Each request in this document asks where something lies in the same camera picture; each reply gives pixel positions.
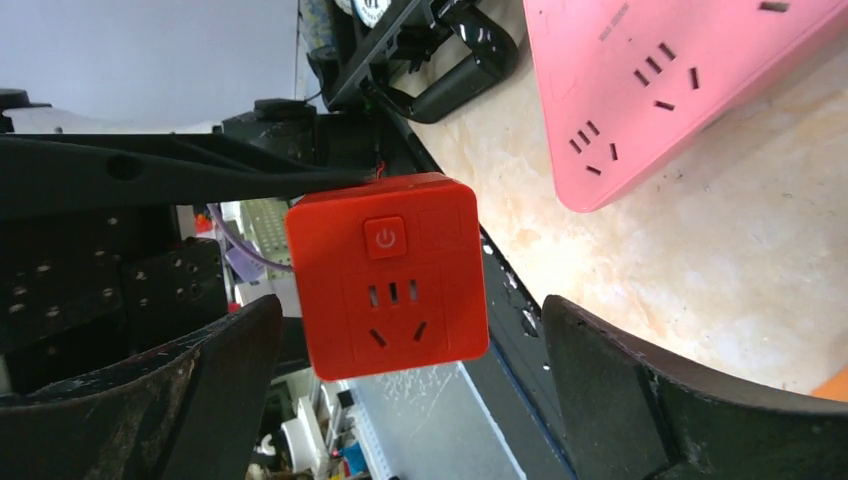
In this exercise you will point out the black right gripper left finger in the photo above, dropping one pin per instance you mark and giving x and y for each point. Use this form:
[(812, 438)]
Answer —
[(188, 409)]

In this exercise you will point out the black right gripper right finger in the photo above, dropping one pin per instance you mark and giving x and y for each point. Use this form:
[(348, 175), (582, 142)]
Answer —
[(634, 410)]

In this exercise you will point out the pink triangular power strip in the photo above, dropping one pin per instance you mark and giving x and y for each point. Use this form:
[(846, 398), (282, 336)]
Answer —
[(625, 84)]

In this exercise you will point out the red cube socket adapter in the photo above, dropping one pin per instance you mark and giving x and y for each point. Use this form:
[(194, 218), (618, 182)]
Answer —
[(389, 275)]

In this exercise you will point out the black poker chip case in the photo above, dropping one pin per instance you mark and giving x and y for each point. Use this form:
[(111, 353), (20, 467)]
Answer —
[(357, 48)]

